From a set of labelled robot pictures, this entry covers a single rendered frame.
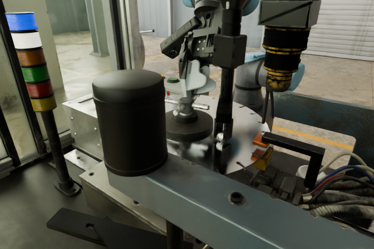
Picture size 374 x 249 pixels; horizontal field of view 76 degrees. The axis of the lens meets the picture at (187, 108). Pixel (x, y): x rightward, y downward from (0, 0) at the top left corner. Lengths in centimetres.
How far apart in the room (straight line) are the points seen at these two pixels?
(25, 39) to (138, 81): 37
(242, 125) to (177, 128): 13
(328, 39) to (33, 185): 609
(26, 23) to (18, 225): 41
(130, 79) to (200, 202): 11
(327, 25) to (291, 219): 614
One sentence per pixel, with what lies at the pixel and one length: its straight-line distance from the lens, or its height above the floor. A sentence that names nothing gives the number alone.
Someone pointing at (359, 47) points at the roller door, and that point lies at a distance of 630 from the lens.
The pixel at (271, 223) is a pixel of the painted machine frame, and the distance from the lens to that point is 18.
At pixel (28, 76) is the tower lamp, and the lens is 56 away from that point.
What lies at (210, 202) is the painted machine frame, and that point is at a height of 105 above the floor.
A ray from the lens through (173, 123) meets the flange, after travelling 47.
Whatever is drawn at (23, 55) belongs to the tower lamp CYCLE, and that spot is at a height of 108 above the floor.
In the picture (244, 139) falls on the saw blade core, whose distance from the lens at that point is 45.
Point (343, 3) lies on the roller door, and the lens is 624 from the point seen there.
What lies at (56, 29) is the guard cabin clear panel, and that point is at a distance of 80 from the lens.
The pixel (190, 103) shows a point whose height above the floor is 100.
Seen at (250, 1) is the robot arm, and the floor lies 118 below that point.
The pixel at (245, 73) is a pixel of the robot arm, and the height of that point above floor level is 90.
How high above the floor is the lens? 118
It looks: 25 degrees down
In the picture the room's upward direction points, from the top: straight up
